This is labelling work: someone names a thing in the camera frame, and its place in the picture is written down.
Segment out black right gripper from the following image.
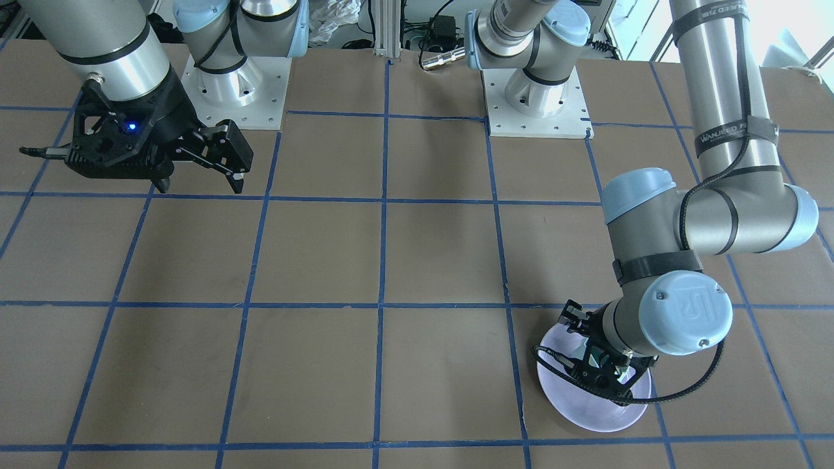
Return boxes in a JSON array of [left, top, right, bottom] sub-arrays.
[[65, 68, 253, 195]]

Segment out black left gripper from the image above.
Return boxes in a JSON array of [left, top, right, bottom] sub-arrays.
[[558, 300, 655, 406]]

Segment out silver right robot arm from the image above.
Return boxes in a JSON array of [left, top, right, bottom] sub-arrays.
[[20, 1, 309, 195]]

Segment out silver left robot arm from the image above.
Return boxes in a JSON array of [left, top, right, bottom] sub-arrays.
[[531, 1, 819, 406]]

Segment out lilac round plate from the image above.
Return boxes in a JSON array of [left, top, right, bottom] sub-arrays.
[[536, 323, 654, 433]]

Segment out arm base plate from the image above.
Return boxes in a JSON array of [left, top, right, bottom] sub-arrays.
[[182, 57, 293, 131], [482, 69, 595, 139]]

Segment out aluminium frame post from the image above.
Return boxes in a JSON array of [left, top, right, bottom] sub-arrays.
[[367, 1, 403, 62]]

